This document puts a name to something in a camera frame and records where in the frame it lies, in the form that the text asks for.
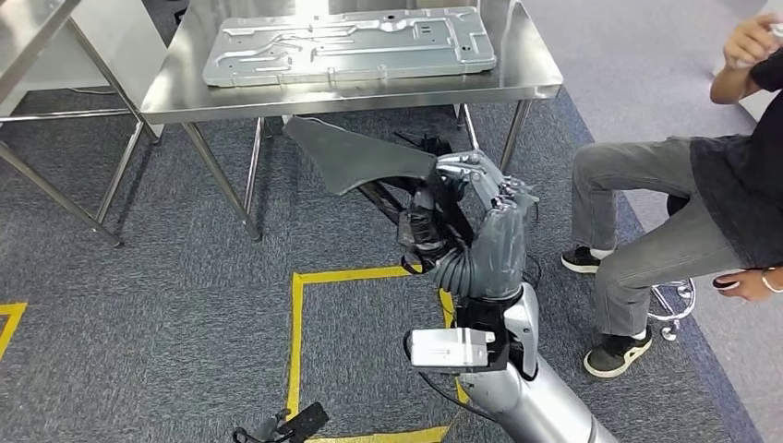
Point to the stainless steel side table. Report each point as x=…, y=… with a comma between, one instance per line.
x=24, y=37

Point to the chrome stool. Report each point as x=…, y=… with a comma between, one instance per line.
x=670, y=333

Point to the white cabinet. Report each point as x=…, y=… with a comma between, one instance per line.
x=122, y=37

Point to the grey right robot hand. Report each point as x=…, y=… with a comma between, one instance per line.
x=498, y=257

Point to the person's right forearm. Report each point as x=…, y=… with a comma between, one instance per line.
x=728, y=85

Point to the stainless steel workbench table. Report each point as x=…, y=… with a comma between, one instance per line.
x=367, y=101

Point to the person's left hand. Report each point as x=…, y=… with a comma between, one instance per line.
x=746, y=284

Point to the yellow floor tape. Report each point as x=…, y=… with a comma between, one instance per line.
x=295, y=342
x=15, y=309

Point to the black plastic plate frame part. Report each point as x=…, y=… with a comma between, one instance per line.
x=355, y=156

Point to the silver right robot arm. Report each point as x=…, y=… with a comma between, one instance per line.
x=538, y=403

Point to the person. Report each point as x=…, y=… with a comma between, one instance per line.
x=673, y=244

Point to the silver stamped metal panel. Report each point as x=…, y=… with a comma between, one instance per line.
x=349, y=49

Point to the person's right hand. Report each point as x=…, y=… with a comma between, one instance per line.
x=752, y=40

